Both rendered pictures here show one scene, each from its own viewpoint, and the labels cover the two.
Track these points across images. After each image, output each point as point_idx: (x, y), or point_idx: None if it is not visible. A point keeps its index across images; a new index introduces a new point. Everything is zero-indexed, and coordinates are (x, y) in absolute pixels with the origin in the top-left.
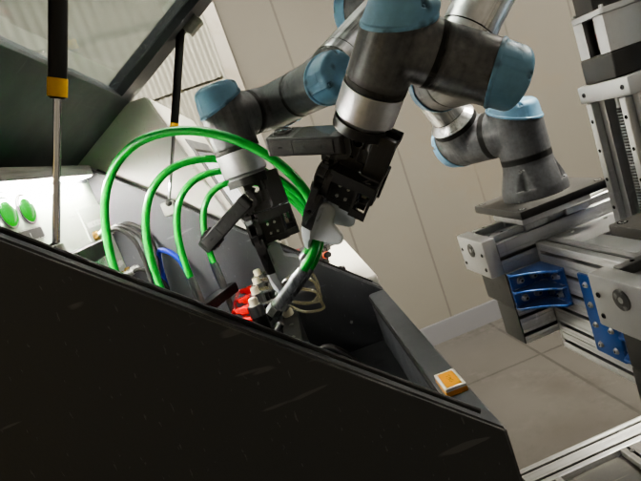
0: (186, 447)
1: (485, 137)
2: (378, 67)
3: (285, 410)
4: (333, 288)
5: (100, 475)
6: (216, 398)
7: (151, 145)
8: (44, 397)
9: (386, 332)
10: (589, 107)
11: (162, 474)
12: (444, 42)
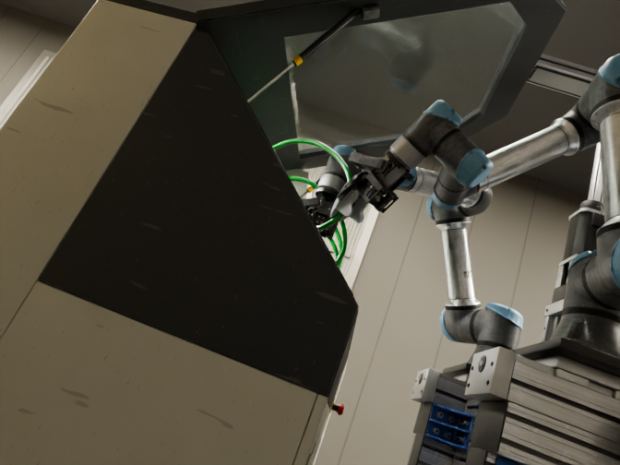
0: (215, 194)
1: (476, 319)
2: (418, 127)
3: (268, 211)
4: None
5: (174, 178)
6: (246, 184)
7: None
8: (189, 136)
9: None
10: (546, 317)
11: (195, 196)
12: (452, 131)
